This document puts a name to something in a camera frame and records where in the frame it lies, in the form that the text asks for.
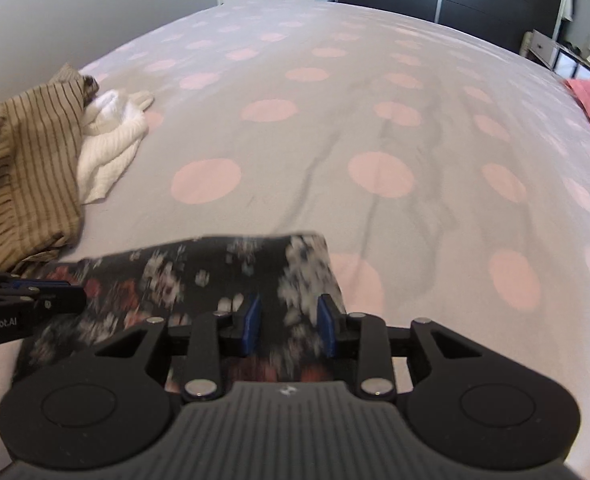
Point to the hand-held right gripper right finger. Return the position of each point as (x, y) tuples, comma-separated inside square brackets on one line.
[(326, 327)]

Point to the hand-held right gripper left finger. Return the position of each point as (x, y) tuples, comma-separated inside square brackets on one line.
[(253, 325)]

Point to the white knit garment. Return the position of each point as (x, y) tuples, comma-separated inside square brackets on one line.
[(112, 145)]

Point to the white shelf unit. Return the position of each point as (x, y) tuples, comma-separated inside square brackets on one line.
[(565, 55)]

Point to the polka dot bed sheet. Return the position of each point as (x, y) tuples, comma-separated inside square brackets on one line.
[(325, 135)]

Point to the dark floral pants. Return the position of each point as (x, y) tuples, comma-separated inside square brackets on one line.
[(200, 280)]

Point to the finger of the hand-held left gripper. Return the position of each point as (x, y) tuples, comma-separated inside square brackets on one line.
[(25, 282), (50, 302)]

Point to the tan striped garment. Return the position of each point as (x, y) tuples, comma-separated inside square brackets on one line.
[(20, 170)]

